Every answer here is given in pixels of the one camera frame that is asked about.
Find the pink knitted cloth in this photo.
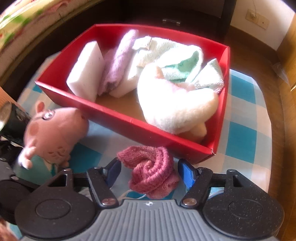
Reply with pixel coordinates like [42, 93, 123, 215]
[117, 146, 180, 199]

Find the pink pig plush toy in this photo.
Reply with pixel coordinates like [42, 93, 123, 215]
[14, 100, 90, 186]

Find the cream plush toy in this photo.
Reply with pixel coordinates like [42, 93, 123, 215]
[137, 63, 219, 143]

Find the mint green knitted cloth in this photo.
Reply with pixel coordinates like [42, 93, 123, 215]
[132, 36, 225, 93]

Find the white sponge block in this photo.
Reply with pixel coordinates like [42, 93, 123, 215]
[66, 41, 105, 102]

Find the light blue face mask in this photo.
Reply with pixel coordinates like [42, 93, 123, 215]
[117, 189, 146, 202]

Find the purple fluffy cloth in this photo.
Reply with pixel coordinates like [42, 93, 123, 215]
[97, 29, 139, 96]

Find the blue white checkered tablecloth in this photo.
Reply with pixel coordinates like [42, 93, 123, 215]
[17, 53, 272, 197]

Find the dark drink can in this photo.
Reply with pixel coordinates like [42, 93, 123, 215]
[0, 101, 31, 147]

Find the red cardboard box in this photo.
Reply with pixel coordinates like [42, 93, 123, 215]
[35, 24, 230, 164]

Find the wooden wardrobe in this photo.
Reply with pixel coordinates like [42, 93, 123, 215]
[277, 18, 295, 240]

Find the clear plastic wrapper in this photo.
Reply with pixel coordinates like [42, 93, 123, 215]
[272, 62, 290, 85]

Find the dark wooden nightstand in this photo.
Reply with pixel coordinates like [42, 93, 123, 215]
[129, 0, 238, 43]

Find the wall power outlet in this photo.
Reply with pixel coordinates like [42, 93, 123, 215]
[245, 9, 269, 30]

